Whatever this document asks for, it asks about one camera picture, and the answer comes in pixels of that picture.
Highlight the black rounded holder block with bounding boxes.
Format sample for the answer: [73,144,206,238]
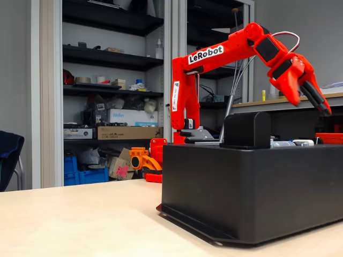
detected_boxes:
[219,111,272,150]

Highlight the black and silver knob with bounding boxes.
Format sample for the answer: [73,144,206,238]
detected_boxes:
[292,139,315,147]

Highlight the grey shelf cabinet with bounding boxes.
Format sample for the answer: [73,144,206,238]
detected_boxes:
[30,0,255,190]

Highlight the white crumpled cloth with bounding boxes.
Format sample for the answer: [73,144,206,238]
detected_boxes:
[129,82,147,92]

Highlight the red display module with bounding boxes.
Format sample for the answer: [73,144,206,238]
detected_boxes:
[315,132,343,145]

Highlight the long brown cardboard box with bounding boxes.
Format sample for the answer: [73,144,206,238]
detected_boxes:
[96,126,164,141]

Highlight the white bundle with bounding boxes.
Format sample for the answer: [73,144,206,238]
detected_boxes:
[144,97,158,113]

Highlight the stack of papers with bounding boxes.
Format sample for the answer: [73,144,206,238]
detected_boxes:
[320,81,343,90]

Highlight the white plastic bottle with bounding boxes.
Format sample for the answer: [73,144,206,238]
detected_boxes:
[155,38,164,60]

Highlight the cardboard box with pink label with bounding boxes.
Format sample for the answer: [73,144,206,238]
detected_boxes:
[108,147,135,181]

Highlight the white Weller box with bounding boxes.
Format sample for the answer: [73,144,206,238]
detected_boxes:
[107,108,159,127]

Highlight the metal coat stand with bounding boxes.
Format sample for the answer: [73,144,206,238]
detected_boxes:
[218,7,258,143]

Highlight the small cardboard box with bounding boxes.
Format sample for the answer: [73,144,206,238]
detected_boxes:
[111,78,126,90]

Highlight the red object on shelf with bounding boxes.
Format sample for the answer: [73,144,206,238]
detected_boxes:
[63,69,76,86]

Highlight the metal chair frame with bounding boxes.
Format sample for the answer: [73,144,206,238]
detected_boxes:
[12,156,27,191]

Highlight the dark blue chair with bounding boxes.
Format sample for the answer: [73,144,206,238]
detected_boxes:
[0,130,25,193]

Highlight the wooden top desk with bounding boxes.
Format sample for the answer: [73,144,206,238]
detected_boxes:
[230,92,343,140]

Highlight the clear plastic bag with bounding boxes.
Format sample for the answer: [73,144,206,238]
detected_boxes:
[106,96,144,110]

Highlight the wide blue plastic crate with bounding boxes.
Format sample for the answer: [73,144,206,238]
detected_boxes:
[77,167,109,185]

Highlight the narrow blue plastic crate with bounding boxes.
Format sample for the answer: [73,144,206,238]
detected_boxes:
[63,156,79,187]

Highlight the black task board box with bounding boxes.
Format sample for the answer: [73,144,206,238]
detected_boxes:
[156,143,343,247]

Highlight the white servo cable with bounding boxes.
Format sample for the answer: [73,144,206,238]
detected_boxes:
[270,31,301,54]

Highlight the flat white labelled box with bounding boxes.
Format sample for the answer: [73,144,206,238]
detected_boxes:
[63,127,96,140]

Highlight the black electronic equipment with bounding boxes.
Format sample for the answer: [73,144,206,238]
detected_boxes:
[81,94,108,126]

